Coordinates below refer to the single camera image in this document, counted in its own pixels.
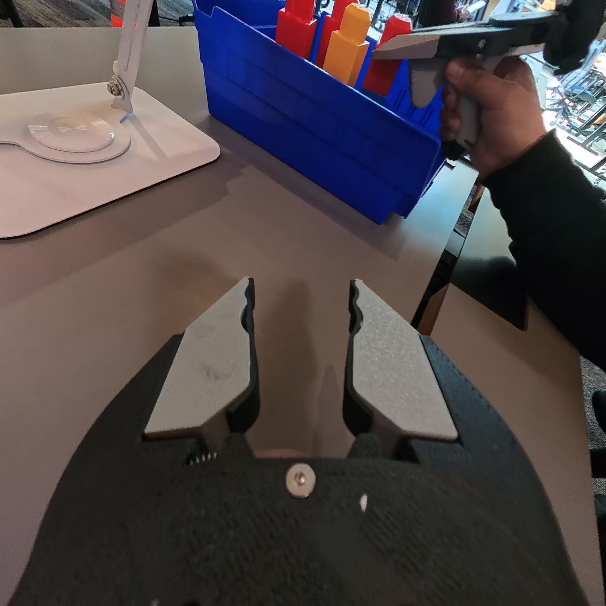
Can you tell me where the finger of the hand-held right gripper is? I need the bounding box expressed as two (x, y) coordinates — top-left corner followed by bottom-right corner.
(371, 26), (447, 110)

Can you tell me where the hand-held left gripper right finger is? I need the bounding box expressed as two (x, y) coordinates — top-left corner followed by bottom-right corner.
(343, 278), (459, 460)

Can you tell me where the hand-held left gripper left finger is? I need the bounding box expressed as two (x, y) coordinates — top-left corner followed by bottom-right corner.
(143, 277), (261, 457)

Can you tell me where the blue plastic storage bin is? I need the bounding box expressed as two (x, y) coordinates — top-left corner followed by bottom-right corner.
(192, 0), (448, 225)

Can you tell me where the person's right hand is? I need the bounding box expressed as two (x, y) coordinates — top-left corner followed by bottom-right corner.
(439, 56), (549, 177)

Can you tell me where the group of built block towers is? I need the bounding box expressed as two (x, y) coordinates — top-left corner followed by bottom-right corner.
(276, 0), (372, 89)

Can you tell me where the white stand with instruction sheet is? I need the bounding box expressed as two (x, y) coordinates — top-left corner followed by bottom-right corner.
(0, 0), (222, 240)

